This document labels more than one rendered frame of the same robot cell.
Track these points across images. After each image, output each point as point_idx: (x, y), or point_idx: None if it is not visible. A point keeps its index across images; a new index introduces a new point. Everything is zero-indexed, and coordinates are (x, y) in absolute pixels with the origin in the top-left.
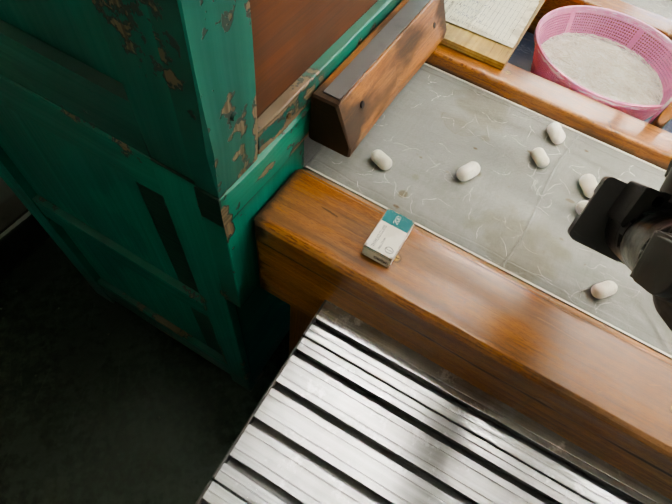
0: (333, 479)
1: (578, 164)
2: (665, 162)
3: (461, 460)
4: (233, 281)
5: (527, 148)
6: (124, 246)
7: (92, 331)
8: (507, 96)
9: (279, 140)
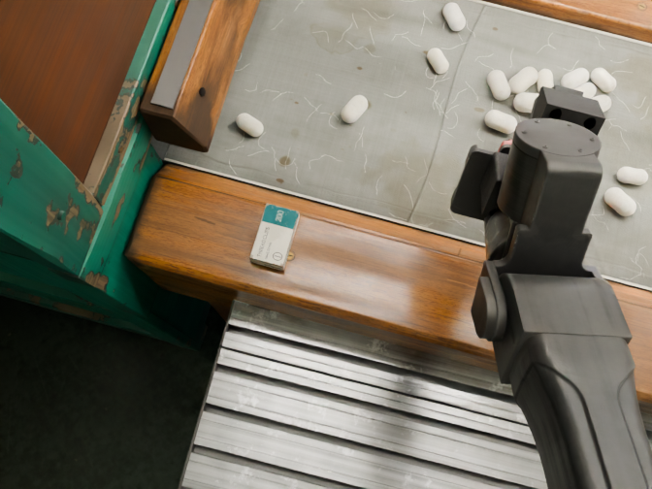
0: (285, 478)
1: (486, 52)
2: (589, 20)
3: (405, 425)
4: (128, 308)
5: (422, 48)
6: None
7: None
8: None
9: (120, 176)
